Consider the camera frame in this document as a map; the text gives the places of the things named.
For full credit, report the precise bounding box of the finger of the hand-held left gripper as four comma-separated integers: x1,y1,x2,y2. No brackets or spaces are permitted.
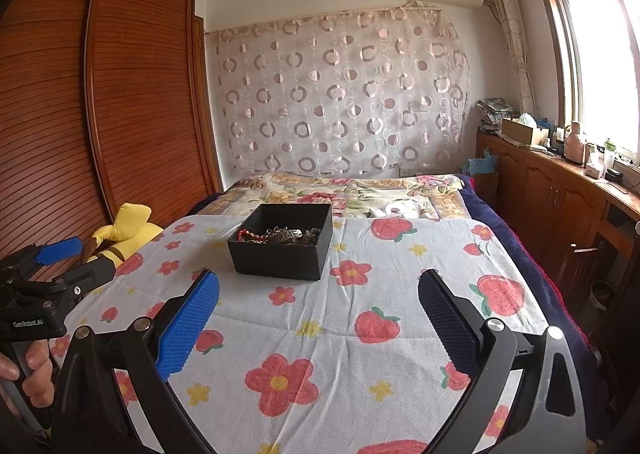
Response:
0,236,84,276
15,257,116,307

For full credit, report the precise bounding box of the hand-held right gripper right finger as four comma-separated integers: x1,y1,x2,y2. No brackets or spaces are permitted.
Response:
417,269,589,454

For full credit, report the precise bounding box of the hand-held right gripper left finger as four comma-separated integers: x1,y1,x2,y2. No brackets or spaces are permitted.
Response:
50,269,221,454

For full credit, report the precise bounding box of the black jewelry box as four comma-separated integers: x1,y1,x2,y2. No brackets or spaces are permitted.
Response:
227,203,334,282

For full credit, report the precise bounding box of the ornate silver hairpin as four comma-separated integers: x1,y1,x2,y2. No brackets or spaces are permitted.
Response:
264,227,307,245

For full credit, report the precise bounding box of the person's left hand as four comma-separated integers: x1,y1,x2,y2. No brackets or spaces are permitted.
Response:
0,338,56,403

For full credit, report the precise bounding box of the yellow plush toy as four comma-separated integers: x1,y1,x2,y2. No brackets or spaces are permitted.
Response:
82,202,165,268

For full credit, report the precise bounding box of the strawberry printed cloth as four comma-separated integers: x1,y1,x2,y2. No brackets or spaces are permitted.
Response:
50,215,557,454

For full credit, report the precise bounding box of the wooden chair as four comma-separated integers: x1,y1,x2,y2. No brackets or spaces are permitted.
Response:
556,241,609,306

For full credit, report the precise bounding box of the wooden slatted wardrobe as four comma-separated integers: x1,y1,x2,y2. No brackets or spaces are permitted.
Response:
0,0,224,286

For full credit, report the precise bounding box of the teal paper bag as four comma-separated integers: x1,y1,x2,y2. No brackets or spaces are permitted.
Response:
462,151,501,178

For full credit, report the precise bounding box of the wooden cabinet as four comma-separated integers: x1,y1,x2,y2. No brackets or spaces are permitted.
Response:
474,131,640,416

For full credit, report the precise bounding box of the floral blanket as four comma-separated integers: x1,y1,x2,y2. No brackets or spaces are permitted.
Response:
219,173,474,221

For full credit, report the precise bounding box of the cardboard box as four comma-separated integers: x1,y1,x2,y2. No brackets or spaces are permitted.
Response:
501,116,550,148

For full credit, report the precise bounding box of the pink jug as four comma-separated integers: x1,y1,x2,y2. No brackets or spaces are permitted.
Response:
563,121,586,165

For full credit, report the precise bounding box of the stack of printed packets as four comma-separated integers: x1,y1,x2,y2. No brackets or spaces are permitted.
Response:
475,96,519,133

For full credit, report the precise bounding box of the patterned window curtain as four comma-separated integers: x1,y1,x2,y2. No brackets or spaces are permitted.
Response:
482,0,539,118

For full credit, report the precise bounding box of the window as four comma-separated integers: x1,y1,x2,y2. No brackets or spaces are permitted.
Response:
529,0,640,161

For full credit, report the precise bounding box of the circle patterned wall curtain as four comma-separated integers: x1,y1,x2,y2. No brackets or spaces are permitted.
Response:
206,6,474,178

